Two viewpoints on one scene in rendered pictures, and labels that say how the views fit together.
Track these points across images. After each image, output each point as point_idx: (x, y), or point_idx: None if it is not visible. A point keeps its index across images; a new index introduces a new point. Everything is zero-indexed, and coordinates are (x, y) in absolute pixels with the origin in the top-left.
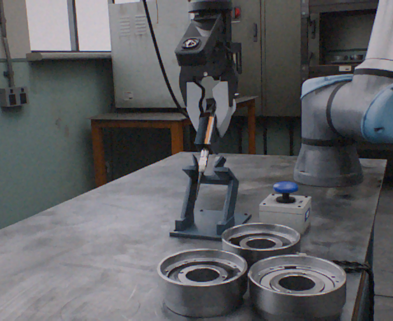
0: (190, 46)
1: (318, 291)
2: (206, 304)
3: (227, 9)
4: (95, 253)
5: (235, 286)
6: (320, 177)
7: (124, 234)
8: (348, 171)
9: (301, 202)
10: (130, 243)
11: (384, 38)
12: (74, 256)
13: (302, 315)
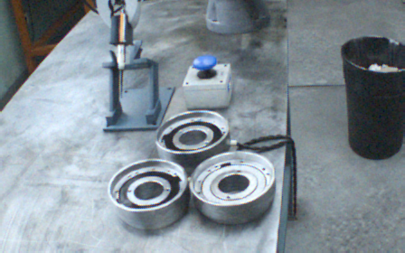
0: None
1: (253, 190)
2: (159, 221)
3: None
4: (48, 167)
5: (181, 201)
6: (232, 25)
7: (64, 137)
8: (257, 16)
9: (222, 74)
10: (72, 149)
11: None
12: (33, 174)
13: (242, 216)
